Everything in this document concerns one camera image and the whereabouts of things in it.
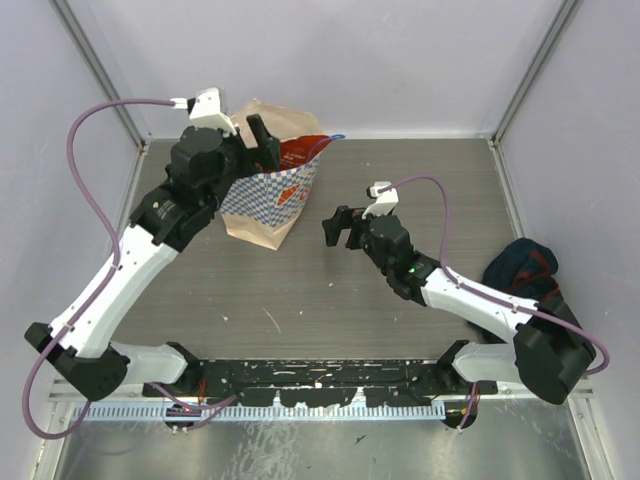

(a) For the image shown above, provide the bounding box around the cream red cassava chips bag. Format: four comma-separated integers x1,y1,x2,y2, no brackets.
279,135,329,170

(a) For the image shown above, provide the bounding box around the blue checkered paper bag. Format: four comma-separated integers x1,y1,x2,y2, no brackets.
220,99,345,250

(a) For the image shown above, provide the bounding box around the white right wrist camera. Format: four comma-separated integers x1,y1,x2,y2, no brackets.
362,181,399,220

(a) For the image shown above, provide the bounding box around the aluminium corner post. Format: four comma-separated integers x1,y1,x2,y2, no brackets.
49,0,147,149
491,0,583,147

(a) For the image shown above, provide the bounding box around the dark blue red cloth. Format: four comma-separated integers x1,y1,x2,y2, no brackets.
481,238,561,301

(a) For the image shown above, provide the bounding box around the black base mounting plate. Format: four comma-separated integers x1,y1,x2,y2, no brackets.
164,359,472,408

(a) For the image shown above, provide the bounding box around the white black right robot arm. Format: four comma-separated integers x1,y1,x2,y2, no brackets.
321,206,596,405

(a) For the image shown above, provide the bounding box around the aluminium front rail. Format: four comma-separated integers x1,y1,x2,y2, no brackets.
47,357,594,422

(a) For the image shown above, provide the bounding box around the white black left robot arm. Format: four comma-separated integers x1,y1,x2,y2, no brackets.
25,114,280,402

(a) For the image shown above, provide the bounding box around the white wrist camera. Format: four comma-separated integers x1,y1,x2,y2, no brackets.
362,181,399,220
170,87,237,137

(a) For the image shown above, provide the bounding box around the left aluminium corner post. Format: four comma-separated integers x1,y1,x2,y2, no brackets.
49,0,147,149

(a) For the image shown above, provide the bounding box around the right aluminium corner post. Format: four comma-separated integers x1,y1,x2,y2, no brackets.
491,0,583,147

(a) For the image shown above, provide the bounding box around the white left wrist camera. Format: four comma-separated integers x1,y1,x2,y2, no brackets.
170,87,237,137

